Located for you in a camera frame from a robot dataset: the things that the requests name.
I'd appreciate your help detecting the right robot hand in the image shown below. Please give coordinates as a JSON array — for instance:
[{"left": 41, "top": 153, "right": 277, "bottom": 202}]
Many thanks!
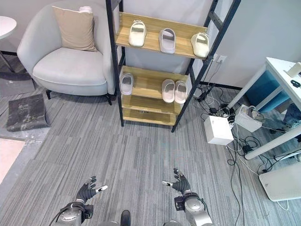
[{"left": 161, "top": 168, "right": 191, "bottom": 195}]

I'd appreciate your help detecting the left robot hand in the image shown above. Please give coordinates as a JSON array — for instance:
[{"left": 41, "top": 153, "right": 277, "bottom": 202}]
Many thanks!
[{"left": 75, "top": 175, "right": 109, "bottom": 205}]

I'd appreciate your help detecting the robot dark foot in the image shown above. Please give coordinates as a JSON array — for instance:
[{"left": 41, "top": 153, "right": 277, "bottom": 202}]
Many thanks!
[{"left": 120, "top": 210, "right": 131, "bottom": 226}]

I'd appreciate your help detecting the white cardboard box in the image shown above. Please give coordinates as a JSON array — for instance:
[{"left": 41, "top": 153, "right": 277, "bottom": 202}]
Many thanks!
[{"left": 203, "top": 115, "right": 234, "bottom": 145}]

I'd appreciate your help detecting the black power strip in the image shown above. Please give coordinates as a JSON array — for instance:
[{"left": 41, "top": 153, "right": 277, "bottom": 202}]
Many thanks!
[{"left": 196, "top": 90, "right": 209, "bottom": 101}]

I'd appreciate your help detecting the beige pink slipper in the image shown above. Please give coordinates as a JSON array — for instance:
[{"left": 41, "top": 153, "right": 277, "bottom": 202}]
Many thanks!
[
  {"left": 161, "top": 79, "right": 175, "bottom": 104},
  {"left": 174, "top": 80, "right": 188, "bottom": 104}
]

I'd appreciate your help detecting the white box with plastic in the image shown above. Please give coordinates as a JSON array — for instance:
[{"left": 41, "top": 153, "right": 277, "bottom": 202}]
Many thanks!
[{"left": 235, "top": 104, "right": 265, "bottom": 133}]

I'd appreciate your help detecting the dark grey floor mat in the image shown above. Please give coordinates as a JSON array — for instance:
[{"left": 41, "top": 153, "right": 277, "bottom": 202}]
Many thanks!
[{"left": 5, "top": 93, "right": 51, "bottom": 132}]

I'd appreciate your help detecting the white flat device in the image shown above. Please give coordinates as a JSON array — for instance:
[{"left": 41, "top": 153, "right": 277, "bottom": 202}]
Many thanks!
[{"left": 259, "top": 168, "right": 301, "bottom": 202}]

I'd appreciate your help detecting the light lilac slipper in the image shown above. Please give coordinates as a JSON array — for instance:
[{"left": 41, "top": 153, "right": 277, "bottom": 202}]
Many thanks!
[{"left": 120, "top": 73, "right": 135, "bottom": 96}]

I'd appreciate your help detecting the white desk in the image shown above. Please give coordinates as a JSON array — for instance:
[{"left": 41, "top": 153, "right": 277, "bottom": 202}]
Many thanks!
[{"left": 227, "top": 56, "right": 301, "bottom": 160}]

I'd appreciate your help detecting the blue storage cabinet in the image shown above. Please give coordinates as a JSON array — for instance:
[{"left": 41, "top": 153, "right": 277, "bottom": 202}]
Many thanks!
[{"left": 245, "top": 70, "right": 290, "bottom": 113}]

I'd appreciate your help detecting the cream yellow slipper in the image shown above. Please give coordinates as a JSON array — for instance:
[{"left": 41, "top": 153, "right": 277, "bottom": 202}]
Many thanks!
[{"left": 190, "top": 32, "right": 210, "bottom": 57}]

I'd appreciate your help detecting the light grey armchair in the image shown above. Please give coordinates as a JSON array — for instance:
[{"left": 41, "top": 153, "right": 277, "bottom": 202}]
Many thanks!
[{"left": 16, "top": 0, "right": 116, "bottom": 105}]

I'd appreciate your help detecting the grey slipper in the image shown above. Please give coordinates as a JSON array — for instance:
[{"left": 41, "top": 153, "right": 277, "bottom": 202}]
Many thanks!
[{"left": 158, "top": 28, "right": 177, "bottom": 54}]

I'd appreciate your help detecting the cream slipper with bow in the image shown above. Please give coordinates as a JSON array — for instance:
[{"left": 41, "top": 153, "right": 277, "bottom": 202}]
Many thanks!
[{"left": 128, "top": 20, "right": 148, "bottom": 47}]

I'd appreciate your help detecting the white object on desk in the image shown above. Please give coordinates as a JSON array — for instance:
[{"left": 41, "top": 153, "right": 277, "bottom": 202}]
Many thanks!
[{"left": 283, "top": 62, "right": 301, "bottom": 77}]

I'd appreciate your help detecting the beige cushion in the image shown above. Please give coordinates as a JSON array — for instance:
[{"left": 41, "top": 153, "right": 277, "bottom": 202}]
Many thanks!
[{"left": 51, "top": 5, "right": 98, "bottom": 52}]

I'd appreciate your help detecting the white round table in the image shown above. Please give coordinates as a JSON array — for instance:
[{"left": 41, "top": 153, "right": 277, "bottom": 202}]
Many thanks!
[{"left": 0, "top": 16, "right": 17, "bottom": 73}]

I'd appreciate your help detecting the black cable on floor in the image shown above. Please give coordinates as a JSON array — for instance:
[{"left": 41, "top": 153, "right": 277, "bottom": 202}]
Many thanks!
[{"left": 227, "top": 135, "right": 271, "bottom": 226}]

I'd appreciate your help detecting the white cable on floor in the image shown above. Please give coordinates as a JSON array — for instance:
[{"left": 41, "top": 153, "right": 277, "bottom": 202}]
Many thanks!
[{"left": 225, "top": 122, "right": 261, "bottom": 175}]

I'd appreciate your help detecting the wooden shoe rack black frame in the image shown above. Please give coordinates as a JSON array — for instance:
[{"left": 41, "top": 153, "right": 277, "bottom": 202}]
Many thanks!
[{"left": 105, "top": 0, "right": 241, "bottom": 133}]

